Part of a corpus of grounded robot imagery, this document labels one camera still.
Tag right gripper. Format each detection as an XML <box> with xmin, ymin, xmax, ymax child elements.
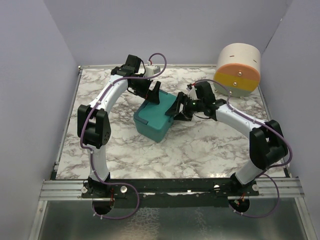
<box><xmin>165</xmin><ymin>92</ymin><xmax>204</xmax><ymax>122</ymax></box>

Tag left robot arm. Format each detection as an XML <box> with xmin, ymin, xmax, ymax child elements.
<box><xmin>77</xmin><ymin>55</ymin><xmax>165</xmax><ymax>198</ymax></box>

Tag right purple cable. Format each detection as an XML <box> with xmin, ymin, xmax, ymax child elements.
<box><xmin>189</xmin><ymin>79</ymin><xmax>294</xmax><ymax>219</ymax></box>

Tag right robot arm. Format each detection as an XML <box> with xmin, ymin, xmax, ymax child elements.
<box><xmin>165</xmin><ymin>79</ymin><xmax>292</xmax><ymax>196</ymax></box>

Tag teal medicine kit box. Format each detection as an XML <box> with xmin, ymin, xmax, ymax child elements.
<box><xmin>133</xmin><ymin>90</ymin><xmax>177</xmax><ymax>143</ymax></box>

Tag aluminium frame rail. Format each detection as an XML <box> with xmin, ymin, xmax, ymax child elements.
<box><xmin>39</xmin><ymin>177</ymin><xmax>305</xmax><ymax>201</ymax></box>

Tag purple cable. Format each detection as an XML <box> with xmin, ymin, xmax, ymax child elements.
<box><xmin>80</xmin><ymin>52</ymin><xmax>168</xmax><ymax>221</ymax></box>
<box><xmin>189</xmin><ymin>79</ymin><xmax>294</xmax><ymax>219</ymax></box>

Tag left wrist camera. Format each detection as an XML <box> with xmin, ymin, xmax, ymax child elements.
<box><xmin>144</xmin><ymin>65</ymin><xmax>161</xmax><ymax>77</ymax></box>

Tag black mounting rail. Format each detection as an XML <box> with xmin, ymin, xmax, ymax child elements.
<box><xmin>81</xmin><ymin>178</ymin><xmax>259</xmax><ymax>209</ymax></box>

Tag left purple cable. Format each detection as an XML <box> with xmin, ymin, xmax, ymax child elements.
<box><xmin>80</xmin><ymin>52</ymin><xmax>168</xmax><ymax>221</ymax></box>

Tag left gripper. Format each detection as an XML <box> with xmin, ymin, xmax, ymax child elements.
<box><xmin>130</xmin><ymin>74</ymin><xmax>161</xmax><ymax>105</ymax></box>

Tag round pastel drawer cabinet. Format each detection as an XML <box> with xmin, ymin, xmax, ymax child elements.
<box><xmin>213</xmin><ymin>43</ymin><xmax>261</xmax><ymax>98</ymax></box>

